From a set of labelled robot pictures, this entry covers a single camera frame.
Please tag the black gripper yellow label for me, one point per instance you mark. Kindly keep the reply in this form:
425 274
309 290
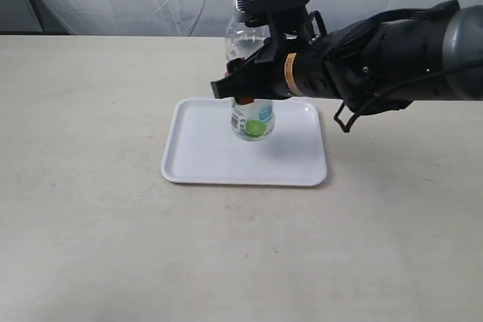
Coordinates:
298 71

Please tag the clear plastic bottle green label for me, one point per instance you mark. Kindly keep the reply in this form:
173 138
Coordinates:
251 120

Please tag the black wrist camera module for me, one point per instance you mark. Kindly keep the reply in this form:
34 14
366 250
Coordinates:
273 5

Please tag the white rectangular plastic tray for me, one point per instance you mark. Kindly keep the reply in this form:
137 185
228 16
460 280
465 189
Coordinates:
201 147

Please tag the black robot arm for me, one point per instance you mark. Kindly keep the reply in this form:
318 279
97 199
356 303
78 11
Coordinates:
380 64

